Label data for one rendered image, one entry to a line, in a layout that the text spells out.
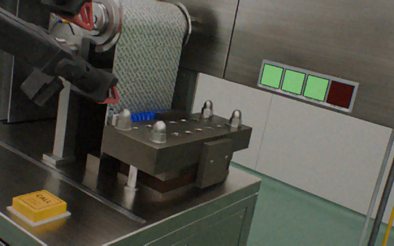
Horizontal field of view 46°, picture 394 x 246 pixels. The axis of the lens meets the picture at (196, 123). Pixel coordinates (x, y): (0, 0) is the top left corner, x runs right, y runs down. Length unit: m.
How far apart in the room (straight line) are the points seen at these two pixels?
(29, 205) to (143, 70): 0.44
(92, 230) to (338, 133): 2.91
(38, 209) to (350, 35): 0.76
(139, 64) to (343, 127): 2.63
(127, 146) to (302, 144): 2.83
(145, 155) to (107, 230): 0.18
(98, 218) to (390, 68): 0.69
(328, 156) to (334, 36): 2.59
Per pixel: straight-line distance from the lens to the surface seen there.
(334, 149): 3.65
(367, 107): 1.11
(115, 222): 0.91
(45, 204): 0.90
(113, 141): 1.03
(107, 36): 1.07
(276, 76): 1.18
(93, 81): 1.00
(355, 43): 1.12
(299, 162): 3.77
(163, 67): 1.20
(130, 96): 1.13
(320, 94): 1.14
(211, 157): 1.09
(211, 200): 1.08
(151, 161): 0.96
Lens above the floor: 1.33
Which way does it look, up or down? 15 degrees down
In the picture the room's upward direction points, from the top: 11 degrees clockwise
